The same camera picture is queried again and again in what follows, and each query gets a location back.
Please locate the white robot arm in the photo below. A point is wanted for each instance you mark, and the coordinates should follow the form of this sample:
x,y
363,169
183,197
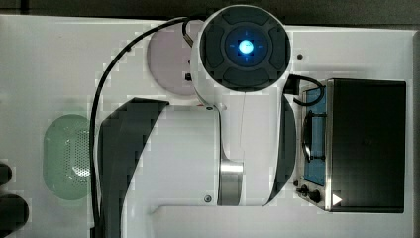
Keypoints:
x,y
234,147

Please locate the green perforated strainer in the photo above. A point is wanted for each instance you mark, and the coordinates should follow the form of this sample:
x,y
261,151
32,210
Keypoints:
x,y
66,167

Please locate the black cylinder near strainer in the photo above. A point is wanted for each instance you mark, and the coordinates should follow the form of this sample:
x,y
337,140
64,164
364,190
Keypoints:
x,y
5,174

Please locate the lilac round plate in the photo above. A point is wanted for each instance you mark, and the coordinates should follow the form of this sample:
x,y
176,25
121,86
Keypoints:
x,y
168,58

